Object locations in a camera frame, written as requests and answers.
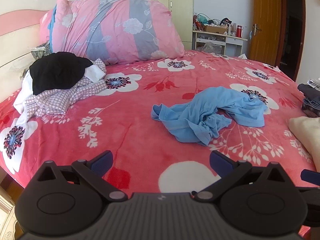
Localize white crumpled garment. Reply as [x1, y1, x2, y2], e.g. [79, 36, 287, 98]
[307, 78, 320, 92]

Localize white cloth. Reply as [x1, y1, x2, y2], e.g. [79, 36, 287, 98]
[13, 71, 35, 124]

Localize pink white checked garment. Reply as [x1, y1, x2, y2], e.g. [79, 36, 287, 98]
[24, 58, 107, 117]

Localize clear plastic bag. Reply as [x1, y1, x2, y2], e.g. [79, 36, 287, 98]
[196, 41, 223, 54]

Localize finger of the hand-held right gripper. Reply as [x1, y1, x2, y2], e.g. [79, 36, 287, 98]
[301, 188, 320, 205]
[301, 169, 320, 187]

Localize red floral blanket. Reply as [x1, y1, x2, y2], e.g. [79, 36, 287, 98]
[0, 49, 317, 240]

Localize cream wardrobe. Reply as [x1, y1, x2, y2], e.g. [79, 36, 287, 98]
[124, 0, 194, 50]

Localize dark patterned garment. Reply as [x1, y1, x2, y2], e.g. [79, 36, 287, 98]
[301, 106, 320, 117]

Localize cardboard box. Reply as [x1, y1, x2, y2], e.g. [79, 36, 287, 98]
[203, 25, 228, 34]

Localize pink white bed headboard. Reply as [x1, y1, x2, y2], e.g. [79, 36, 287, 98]
[0, 10, 54, 104]

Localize light blue t-shirt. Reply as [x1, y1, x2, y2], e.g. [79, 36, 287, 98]
[151, 86, 268, 147]

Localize green patterned pillow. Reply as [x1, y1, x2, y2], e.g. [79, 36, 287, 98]
[30, 41, 53, 60]

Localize white ribbed garment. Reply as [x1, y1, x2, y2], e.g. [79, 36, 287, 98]
[84, 64, 107, 83]

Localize black garment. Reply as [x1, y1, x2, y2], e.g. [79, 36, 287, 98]
[29, 52, 93, 96]

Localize wooden door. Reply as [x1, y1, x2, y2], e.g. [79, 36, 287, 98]
[249, 0, 287, 67]

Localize pink striped floral pillow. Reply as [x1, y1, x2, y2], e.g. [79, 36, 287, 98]
[39, 0, 185, 65]

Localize white desk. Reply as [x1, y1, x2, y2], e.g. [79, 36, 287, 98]
[192, 30, 248, 57]

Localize blue jeans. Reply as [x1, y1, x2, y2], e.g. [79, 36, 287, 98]
[302, 97, 320, 110]

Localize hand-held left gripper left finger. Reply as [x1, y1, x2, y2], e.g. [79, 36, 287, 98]
[32, 150, 129, 203]

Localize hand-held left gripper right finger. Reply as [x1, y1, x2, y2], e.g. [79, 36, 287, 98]
[193, 151, 291, 203]

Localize cream folded cloth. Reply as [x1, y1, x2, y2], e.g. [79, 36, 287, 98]
[289, 116, 320, 172]

